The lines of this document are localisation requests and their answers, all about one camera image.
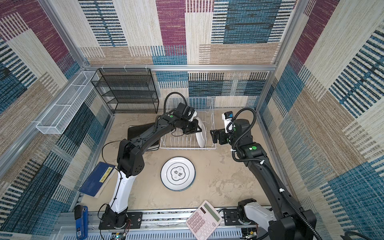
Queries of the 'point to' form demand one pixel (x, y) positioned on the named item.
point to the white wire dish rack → (181, 114)
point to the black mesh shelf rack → (127, 90)
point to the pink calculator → (203, 221)
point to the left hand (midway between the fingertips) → (203, 128)
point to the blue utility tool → (81, 215)
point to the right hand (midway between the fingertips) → (219, 131)
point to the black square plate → (134, 130)
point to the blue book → (97, 179)
